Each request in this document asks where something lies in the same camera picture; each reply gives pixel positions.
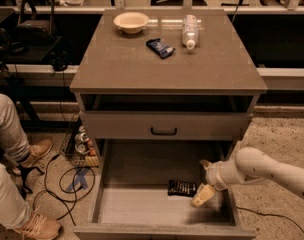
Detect open grey bottom drawer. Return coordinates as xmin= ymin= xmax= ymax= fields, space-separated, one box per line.
xmin=74 ymin=140 xmax=256 ymax=240

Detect tan shoe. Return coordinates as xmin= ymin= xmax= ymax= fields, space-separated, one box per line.
xmin=15 ymin=212 xmax=62 ymax=240
xmin=19 ymin=139 xmax=53 ymax=168

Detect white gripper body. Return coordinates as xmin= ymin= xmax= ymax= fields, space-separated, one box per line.
xmin=204 ymin=161 xmax=233 ymax=191

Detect white bowl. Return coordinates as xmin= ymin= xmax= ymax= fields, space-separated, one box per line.
xmin=113 ymin=12 xmax=149 ymax=34

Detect tan lower shoe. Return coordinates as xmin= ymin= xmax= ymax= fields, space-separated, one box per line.
xmin=15 ymin=212 xmax=62 ymax=240

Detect clear plastic water bottle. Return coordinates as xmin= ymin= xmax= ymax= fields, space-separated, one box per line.
xmin=182 ymin=15 xmax=199 ymax=50

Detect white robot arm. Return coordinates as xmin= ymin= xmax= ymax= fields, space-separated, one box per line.
xmin=191 ymin=147 xmax=304 ymax=207

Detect black cable at right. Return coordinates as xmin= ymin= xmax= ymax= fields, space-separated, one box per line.
xmin=237 ymin=206 xmax=304 ymax=240

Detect blue snack packet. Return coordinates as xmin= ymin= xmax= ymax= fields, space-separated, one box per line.
xmin=146 ymin=38 xmax=175 ymax=59

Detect black floor cable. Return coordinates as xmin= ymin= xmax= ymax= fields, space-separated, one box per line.
xmin=32 ymin=153 xmax=97 ymax=226

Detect person's upper leg beige trousers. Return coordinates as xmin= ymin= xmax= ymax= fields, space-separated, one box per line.
xmin=0 ymin=94 xmax=30 ymax=162

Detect grey drawer cabinet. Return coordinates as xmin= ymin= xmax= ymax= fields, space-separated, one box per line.
xmin=69 ymin=8 xmax=269 ymax=240

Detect black headphones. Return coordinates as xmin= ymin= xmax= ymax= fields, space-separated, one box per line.
xmin=49 ymin=51 xmax=70 ymax=72

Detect closed grey drawer front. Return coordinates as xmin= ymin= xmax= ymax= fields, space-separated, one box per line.
xmin=80 ymin=111 xmax=252 ymax=141

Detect wire basket with cans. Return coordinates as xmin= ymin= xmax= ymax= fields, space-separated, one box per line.
xmin=61 ymin=118 xmax=99 ymax=167

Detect person's lower leg beige trousers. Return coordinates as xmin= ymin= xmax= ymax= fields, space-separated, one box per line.
xmin=0 ymin=163 xmax=31 ymax=229

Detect dark rxbar chocolate bar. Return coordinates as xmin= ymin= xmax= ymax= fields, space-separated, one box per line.
xmin=168 ymin=180 xmax=197 ymax=197

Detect person's leg beige trousers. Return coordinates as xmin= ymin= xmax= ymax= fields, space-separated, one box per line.
xmin=0 ymin=163 xmax=31 ymax=229
xmin=0 ymin=94 xmax=30 ymax=162

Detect tan upper shoe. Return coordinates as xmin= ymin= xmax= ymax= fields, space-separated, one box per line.
xmin=19 ymin=139 xmax=53 ymax=168

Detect black bag on shelf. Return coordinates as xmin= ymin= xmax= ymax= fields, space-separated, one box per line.
xmin=15 ymin=0 xmax=55 ymax=45

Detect black drawer handle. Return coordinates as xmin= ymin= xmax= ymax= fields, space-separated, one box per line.
xmin=150 ymin=127 xmax=178 ymax=136

